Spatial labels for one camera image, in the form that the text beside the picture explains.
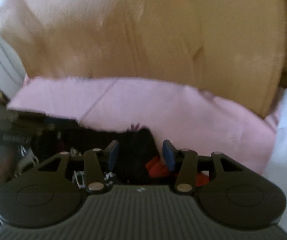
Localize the black red white patterned garment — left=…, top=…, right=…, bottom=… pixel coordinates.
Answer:
left=13, top=126, right=209, bottom=189

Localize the person's left hand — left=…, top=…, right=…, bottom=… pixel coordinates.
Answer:
left=0, top=142, right=24, bottom=188

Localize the pink deer print bedsheet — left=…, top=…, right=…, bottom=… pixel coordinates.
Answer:
left=0, top=76, right=284, bottom=235

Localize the wood grain headboard panel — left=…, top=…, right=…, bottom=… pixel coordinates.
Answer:
left=0, top=0, right=287, bottom=117

